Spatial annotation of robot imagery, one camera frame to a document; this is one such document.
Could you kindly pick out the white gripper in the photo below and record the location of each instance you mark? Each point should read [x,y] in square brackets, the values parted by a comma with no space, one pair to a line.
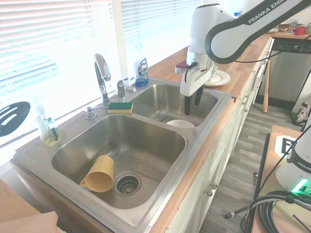
[193,81]

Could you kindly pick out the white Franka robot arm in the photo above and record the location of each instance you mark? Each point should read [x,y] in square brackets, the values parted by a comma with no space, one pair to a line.
[243,26]

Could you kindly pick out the chrome faucet spout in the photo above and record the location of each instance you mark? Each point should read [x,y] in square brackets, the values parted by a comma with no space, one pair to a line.
[100,70]

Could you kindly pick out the white bowl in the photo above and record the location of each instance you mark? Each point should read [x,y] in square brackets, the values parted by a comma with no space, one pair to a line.
[181,124]

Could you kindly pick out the red and white scrubber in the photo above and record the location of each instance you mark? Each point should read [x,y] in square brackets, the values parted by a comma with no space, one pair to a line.
[179,68]

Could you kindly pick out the white cup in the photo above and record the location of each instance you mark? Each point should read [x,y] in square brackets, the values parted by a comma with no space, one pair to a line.
[214,71]

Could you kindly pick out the white plate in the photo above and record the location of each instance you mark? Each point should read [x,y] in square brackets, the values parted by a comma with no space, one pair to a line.
[222,78]

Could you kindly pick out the blue dish soap bottle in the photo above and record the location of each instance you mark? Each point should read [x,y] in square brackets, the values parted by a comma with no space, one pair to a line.
[141,70]

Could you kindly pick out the white kitchen cabinets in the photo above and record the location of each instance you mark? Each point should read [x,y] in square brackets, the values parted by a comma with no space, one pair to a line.
[228,150]

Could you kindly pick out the stainless steel double sink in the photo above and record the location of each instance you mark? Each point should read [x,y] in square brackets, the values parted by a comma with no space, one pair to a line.
[145,150]

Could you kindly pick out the yellow and green sponge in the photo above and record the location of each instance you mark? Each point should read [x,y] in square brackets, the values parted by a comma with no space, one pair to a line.
[120,106]

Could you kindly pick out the white window blind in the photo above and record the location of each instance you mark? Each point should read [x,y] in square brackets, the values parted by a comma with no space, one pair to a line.
[158,24]
[48,48]

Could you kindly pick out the metal cabinet knob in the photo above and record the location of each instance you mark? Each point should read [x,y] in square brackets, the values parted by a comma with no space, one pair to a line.
[214,185]
[208,193]

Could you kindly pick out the black metal pole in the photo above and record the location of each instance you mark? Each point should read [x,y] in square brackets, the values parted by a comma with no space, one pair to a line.
[263,160]

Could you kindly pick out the stainless steel dishwasher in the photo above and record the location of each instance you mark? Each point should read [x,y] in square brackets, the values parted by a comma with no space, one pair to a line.
[289,77]

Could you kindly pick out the black and white marker sheet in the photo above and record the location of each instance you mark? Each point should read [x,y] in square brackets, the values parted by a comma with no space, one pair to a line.
[285,145]

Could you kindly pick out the chrome soap dispenser pump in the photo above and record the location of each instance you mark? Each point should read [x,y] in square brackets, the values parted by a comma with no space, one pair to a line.
[90,113]

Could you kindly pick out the metal sink drain strainer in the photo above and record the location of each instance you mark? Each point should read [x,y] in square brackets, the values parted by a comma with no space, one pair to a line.
[128,183]

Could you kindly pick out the wooden robot mounting table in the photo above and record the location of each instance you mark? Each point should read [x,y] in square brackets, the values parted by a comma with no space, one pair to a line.
[273,174]

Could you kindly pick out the tan ceramic bowl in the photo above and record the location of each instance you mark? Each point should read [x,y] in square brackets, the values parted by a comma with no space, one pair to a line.
[283,27]

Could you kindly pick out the yellow plastic mug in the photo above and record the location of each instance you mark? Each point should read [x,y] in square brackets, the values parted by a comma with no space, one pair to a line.
[100,176]

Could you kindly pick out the clear drinking glass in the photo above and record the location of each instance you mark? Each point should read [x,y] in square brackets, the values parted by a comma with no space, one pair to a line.
[293,25]

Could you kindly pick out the red mug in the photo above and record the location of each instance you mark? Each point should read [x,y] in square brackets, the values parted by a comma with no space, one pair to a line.
[300,30]

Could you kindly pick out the clear pump soap bottle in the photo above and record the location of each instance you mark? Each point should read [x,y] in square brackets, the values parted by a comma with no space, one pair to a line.
[48,132]

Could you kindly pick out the black slotted spatula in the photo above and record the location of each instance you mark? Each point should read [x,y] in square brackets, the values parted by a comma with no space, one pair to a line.
[18,112]

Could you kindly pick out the brown cardboard box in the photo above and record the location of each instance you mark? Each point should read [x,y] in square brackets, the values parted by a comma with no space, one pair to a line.
[22,211]

